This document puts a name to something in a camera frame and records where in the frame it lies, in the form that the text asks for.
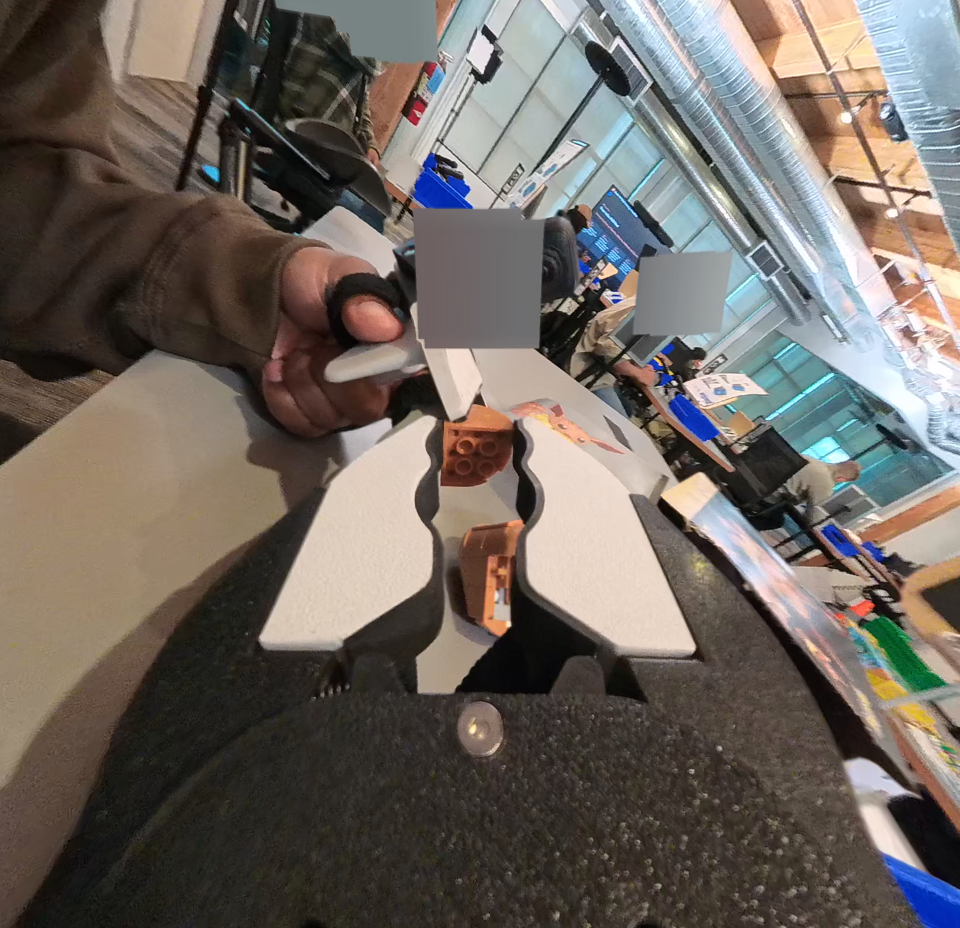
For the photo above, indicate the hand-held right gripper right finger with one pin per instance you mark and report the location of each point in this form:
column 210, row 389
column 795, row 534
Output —
column 608, row 568

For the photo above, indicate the printed cardboard box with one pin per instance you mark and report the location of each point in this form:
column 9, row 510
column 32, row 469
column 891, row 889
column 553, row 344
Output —
column 780, row 598

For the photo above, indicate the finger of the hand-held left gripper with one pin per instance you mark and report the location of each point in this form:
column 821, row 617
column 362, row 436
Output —
column 383, row 365
column 456, row 381

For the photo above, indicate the brown brick assembly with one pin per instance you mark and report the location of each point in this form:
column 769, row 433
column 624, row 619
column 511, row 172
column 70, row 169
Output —
column 492, row 576

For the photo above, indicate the stack of blue bins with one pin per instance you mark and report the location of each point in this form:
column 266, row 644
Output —
column 443, row 186

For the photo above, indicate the brown rounded brick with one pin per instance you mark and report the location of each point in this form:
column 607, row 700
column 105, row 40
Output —
column 477, row 449

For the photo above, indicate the blue plastic bin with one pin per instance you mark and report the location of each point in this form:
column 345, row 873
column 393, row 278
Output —
column 923, row 891

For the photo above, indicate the black computer monitor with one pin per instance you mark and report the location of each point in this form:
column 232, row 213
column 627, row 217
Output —
column 615, row 224

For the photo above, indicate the fox print instruction booklet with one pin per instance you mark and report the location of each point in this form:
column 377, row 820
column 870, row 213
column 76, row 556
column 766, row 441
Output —
column 570, row 426

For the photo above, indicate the grey desk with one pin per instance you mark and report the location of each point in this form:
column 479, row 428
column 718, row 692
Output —
column 120, row 538

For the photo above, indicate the person's left hand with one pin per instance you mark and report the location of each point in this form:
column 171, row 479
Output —
column 300, row 344

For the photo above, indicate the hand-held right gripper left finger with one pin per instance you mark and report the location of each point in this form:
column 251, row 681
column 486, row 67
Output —
column 353, row 568

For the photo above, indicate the silver ventilation duct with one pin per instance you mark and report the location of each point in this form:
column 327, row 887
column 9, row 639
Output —
column 720, row 89

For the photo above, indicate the black office chair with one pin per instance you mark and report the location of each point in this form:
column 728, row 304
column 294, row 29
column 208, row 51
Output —
column 315, row 156

